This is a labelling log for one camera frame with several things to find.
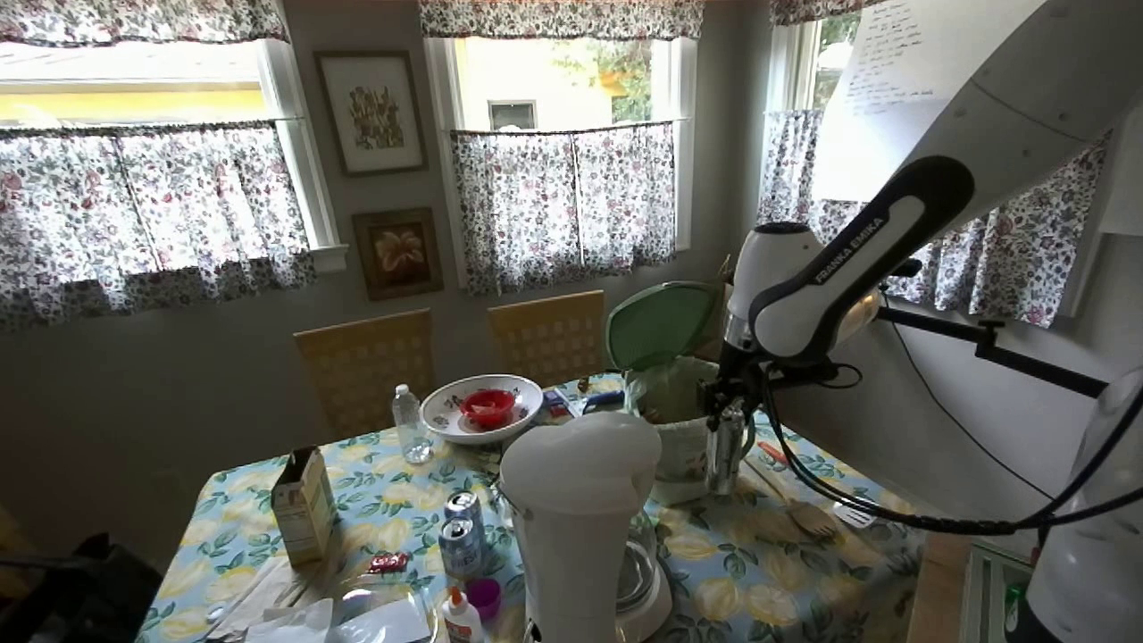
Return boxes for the wooden spoon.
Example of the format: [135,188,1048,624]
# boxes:
[742,458,844,543]

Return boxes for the white coffee maker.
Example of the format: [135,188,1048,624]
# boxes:
[498,412,676,643]

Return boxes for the dark framed flower picture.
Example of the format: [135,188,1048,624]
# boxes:
[349,208,442,303]

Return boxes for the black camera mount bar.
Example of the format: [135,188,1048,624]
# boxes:
[880,300,1113,403]

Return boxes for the white sheet with writing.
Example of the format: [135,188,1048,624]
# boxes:
[816,0,1051,208]

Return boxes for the white glue bottle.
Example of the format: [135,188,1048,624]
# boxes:
[441,582,486,643]

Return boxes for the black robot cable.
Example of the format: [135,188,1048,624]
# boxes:
[762,377,1143,538]

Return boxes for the floral cafe curtain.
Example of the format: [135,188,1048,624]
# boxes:
[756,103,1122,333]
[0,121,318,330]
[450,119,682,295]

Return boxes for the floral valance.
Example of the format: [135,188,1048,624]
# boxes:
[419,0,708,44]
[0,0,292,46]

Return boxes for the small white flat item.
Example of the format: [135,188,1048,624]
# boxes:
[829,495,882,534]

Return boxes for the framed botanical print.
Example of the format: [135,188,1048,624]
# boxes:
[313,46,430,177]

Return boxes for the clear water bottle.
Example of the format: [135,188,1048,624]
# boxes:
[389,383,436,465]

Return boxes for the small purple cup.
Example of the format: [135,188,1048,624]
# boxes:
[463,576,507,624]

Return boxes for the yellow floral tablecloth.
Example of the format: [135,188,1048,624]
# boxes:
[135,371,931,643]

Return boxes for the white bin with green lid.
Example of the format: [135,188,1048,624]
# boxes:
[602,278,764,505]

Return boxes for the black handbag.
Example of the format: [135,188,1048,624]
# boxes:
[0,533,163,643]

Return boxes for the wooden bench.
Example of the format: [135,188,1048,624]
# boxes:
[903,530,975,643]

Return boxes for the clear plastic sheets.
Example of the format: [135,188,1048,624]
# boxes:
[208,556,436,643]

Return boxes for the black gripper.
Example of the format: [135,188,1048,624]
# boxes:
[700,350,780,458]

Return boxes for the wooden lattice chair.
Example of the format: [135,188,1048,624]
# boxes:
[483,284,611,388]
[289,308,441,444]

